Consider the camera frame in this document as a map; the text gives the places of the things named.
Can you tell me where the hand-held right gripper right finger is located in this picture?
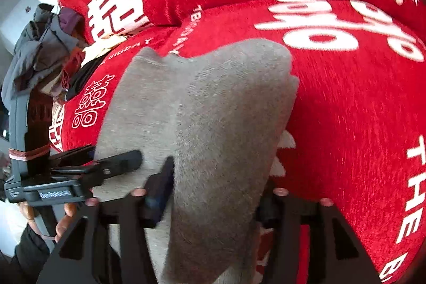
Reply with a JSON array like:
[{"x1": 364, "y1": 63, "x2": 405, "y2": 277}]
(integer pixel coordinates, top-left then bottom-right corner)
[{"x1": 255, "y1": 181, "x2": 383, "y2": 284}]

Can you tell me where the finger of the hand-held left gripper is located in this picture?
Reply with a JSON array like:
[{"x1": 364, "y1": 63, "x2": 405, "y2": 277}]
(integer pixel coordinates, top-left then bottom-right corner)
[
  {"x1": 50, "y1": 144, "x2": 96, "y2": 169},
  {"x1": 76, "y1": 150, "x2": 143, "y2": 188}
]

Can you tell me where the purple crumpled garment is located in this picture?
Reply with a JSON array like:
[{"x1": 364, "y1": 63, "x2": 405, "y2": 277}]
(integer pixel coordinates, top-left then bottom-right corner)
[{"x1": 59, "y1": 6, "x2": 85, "y2": 38}]

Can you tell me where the person's left hand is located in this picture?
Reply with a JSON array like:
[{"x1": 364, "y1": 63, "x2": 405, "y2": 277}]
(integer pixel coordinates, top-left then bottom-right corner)
[{"x1": 18, "y1": 202, "x2": 78, "y2": 243}]

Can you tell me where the grey-blue crumpled garment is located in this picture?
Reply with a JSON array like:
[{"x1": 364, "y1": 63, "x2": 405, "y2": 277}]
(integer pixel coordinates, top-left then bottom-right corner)
[{"x1": 2, "y1": 3, "x2": 72, "y2": 100}]

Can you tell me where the person's left forearm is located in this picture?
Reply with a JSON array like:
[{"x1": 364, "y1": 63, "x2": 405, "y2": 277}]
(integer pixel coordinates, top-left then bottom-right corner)
[{"x1": 8, "y1": 223, "x2": 56, "y2": 284}]

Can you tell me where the black crumpled garment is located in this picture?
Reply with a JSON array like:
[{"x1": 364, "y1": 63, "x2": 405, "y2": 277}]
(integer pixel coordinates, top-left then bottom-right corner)
[{"x1": 64, "y1": 54, "x2": 108, "y2": 102}]

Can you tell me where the red printed blanket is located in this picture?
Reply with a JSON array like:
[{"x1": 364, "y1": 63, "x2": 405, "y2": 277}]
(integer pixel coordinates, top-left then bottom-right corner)
[{"x1": 48, "y1": 0, "x2": 426, "y2": 284}]

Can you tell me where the grey small garment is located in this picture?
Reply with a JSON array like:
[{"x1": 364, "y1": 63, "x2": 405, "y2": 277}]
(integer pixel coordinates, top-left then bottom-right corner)
[{"x1": 91, "y1": 38, "x2": 300, "y2": 284}]

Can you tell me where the cream crumpled garment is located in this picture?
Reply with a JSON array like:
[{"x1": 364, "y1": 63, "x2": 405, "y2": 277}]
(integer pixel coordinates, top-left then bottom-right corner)
[{"x1": 81, "y1": 34, "x2": 129, "y2": 67}]

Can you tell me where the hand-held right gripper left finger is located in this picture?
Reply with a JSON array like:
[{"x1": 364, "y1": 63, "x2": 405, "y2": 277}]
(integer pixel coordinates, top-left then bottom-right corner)
[{"x1": 36, "y1": 156, "x2": 175, "y2": 284}]

